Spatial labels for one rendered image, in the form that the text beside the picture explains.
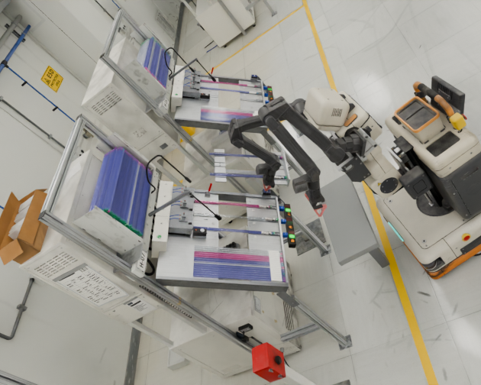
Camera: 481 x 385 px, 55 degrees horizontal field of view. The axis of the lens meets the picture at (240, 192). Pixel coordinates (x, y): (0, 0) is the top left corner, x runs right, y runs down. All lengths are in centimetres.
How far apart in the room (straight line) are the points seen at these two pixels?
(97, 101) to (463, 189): 247
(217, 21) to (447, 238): 505
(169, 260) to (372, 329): 133
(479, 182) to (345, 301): 117
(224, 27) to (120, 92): 380
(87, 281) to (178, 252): 50
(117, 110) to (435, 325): 255
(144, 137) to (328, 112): 184
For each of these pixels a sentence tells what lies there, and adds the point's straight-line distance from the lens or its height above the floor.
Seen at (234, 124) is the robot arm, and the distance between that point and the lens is 247.
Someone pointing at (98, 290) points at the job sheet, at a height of 134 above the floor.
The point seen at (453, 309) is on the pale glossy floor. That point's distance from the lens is 297.
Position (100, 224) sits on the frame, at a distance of 238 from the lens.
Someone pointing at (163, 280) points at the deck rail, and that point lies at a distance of 251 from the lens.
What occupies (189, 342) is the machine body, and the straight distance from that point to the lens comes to 306.
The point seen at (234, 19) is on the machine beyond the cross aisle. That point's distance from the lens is 698.
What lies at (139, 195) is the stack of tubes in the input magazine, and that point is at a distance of 262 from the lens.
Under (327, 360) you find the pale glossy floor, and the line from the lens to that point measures 316.
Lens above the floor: 260
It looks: 35 degrees down
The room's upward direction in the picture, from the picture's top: 46 degrees counter-clockwise
